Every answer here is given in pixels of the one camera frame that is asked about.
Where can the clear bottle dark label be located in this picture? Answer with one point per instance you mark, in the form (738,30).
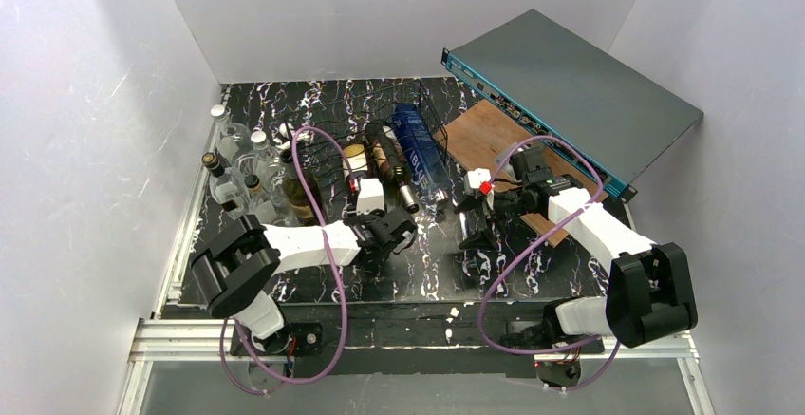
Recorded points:
(266,161)

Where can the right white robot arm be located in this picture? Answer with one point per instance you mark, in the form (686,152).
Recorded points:
(650,293)

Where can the dark wine bottle gold cap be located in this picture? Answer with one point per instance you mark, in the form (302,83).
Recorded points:
(355,165)

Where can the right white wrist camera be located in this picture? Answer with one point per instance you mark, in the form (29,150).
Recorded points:
(478,188)

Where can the clear bottle gold label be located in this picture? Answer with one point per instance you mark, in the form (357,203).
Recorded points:
(227,188)

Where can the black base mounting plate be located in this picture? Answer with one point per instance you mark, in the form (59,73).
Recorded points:
(396,338)

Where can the dark wine bottle silver cap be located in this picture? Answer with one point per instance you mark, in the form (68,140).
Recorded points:
(292,186)

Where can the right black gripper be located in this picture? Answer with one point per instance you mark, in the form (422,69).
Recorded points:
(485,212)

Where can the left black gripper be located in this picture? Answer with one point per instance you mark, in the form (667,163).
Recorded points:
(390,227)

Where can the brown wooden board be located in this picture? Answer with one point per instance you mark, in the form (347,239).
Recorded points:
(478,136)

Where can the blue label clear bottle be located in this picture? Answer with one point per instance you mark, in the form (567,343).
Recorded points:
(422,153)

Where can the teal network switch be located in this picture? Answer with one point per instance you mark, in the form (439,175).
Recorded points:
(614,121)

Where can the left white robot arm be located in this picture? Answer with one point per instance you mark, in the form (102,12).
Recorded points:
(236,265)

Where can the clear bottle brown neck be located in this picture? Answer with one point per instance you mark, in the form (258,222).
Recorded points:
(266,203)

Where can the black wire wine rack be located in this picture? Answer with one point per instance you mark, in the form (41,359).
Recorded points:
(342,108)

